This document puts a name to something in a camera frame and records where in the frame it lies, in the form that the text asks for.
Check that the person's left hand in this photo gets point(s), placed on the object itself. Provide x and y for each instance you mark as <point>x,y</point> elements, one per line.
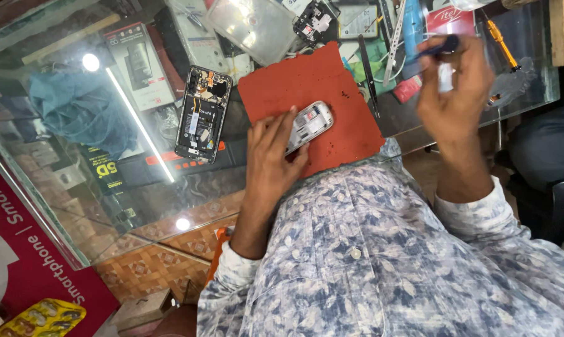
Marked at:
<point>268,164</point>

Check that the orange stool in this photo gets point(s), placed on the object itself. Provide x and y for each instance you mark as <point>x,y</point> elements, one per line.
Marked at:
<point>216,255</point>

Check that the light blue tool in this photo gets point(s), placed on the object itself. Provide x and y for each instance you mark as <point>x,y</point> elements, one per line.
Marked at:
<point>412,23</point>

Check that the black orange long box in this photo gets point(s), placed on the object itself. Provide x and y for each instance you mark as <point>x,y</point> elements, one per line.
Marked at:
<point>165,166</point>

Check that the silver metal tweezers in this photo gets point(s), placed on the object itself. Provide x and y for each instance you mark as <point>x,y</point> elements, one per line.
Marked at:
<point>394,44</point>

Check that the yellow blister pack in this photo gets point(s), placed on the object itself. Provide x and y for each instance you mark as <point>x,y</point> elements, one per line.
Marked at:
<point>41,320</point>

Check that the small wooden box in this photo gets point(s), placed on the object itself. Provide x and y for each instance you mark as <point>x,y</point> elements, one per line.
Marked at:
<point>141,309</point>

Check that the dark blue screwdriver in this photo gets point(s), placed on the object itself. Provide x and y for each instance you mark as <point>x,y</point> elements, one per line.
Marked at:
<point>443,46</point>

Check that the black phone frame part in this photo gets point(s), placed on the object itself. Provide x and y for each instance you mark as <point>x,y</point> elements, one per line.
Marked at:
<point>315,21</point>

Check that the red printed sign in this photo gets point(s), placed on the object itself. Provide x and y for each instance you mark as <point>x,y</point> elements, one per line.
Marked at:
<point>24,262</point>

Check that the small red packet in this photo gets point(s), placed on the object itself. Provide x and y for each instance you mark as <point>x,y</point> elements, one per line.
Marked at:
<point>407,89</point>

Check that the red white small box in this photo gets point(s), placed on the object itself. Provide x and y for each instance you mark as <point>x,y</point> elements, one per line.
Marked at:
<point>450,21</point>

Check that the person's right hand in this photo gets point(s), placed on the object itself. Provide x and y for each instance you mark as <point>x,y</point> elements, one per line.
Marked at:
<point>460,93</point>

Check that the blue cloth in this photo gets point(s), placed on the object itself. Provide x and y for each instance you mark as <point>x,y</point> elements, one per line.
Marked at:
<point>83,110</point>

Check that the green mat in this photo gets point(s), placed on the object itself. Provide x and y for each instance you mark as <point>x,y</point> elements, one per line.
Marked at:
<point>382,70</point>

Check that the black yellow packet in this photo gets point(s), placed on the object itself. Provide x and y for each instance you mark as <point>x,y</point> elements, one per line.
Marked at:
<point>102,168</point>

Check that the person's blue patterned shirt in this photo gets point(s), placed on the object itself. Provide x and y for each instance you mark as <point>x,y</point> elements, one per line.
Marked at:
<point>380,262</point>

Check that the red rubber work mat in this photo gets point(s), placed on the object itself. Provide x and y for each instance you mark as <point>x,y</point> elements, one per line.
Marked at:
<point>305,77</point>

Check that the white accessory package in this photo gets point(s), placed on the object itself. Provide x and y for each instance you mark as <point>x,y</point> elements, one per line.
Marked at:
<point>195,32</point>

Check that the opened black smartphone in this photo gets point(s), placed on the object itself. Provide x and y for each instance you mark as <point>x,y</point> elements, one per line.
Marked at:
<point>203,117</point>

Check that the white phone box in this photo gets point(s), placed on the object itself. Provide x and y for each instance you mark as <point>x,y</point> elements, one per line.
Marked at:
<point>139,65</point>

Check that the clear plastic phone case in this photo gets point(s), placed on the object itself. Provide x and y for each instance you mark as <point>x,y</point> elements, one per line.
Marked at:
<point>254,28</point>

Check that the black tweezers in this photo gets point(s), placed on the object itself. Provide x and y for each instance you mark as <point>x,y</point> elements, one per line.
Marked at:
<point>368,75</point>

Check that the small white phone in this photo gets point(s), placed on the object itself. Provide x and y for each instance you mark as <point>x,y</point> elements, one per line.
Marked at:
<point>312,124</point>

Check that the person's right fingers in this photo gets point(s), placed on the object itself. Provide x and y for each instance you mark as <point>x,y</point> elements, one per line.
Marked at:
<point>434,100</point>

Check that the clear plastic bag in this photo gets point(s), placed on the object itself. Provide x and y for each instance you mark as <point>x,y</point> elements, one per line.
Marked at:
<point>513,82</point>

